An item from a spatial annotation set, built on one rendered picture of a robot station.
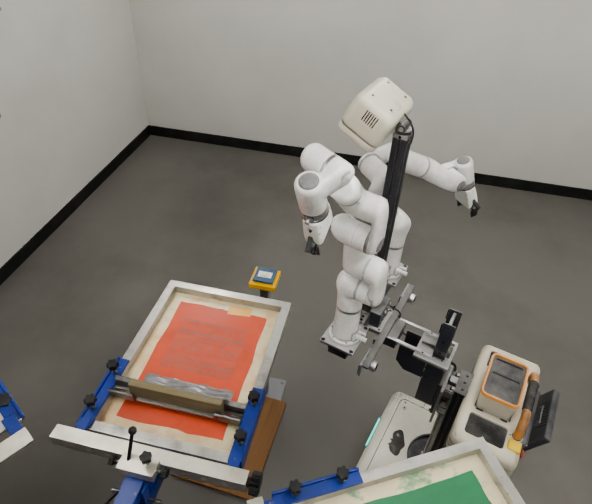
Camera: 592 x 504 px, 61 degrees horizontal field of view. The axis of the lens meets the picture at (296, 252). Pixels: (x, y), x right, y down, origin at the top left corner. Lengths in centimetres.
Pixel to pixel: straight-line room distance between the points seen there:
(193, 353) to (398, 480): 93
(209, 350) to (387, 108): 120
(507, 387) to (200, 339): 125
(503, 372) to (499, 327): 167
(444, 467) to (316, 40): 387
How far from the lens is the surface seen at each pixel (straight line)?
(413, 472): 193
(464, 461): 201
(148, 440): 193
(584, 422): 360
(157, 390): 195
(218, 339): 220
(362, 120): 161
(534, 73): 501
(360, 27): 484
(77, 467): 312
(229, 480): 177
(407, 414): 287
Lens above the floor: 263
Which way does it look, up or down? 40 degrees down
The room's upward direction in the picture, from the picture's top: 3 degrees clockwise
